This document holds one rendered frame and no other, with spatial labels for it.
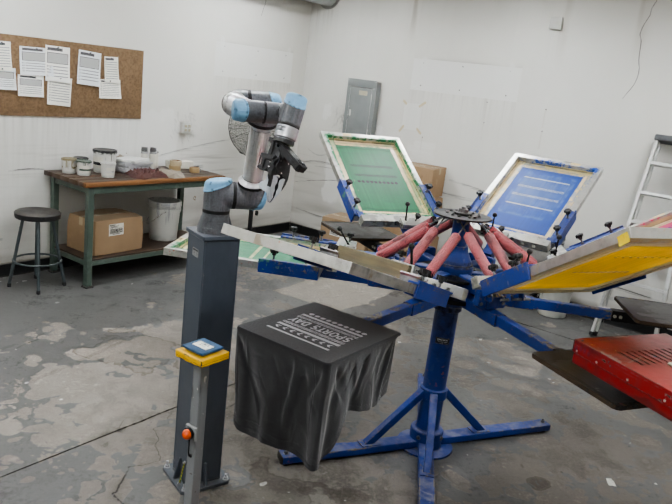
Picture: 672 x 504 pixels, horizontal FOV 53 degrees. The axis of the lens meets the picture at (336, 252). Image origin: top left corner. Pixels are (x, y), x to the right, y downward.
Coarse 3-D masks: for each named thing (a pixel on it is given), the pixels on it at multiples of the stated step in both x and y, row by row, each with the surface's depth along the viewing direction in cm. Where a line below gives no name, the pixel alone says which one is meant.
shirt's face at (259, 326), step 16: (320, 304) 293; (256, 320) 266; (272, 320) 268; (336, 320) 276; (352, 320) 278; (272, 336) 251; (288, 336) 253; (368, 336) 263; (384, 336) 265; (304, 352) 241; (320, 352) 242; (336, 352) 244; (352, 352) 246
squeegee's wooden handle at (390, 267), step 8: (344, 248) 291; (352, 248) 289; (344, 256) 290; (352, 256) 288; (360, 256) 286; (368, 256) 284; (376, 256) 282; (360, 264) 285; (368, 264) 283; (376, 264) 281; (384, 264) 279; (392, 264) 277; (400, 264) 275; (384, 272) 278; (392, 272) 276
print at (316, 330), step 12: (276, 324) 264; (288, 324) 265; (300, 324) 267; (312, 324) 269; (324, 324) 270; (336, 324) 272; (300, 336) 255; (312, 336) 256; (324, 336) 258; (336, 336) 259; (348, 336) 261; (360, 336) 262; (324, 348) 246
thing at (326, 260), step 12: (228, 228) 247; (240, 228) 244; (252, 240) 240; (264, 240) 237; (276, 240) 235; (288, 252) 231; (300, 252) 228; (312, 252) 226; (324, 264) 222; (336, 264) 220; (348, 264) 217; (360, 276) 223; (372, 276) 229; (384, 276) 236; (396, 288) 245; (408, 288) 252
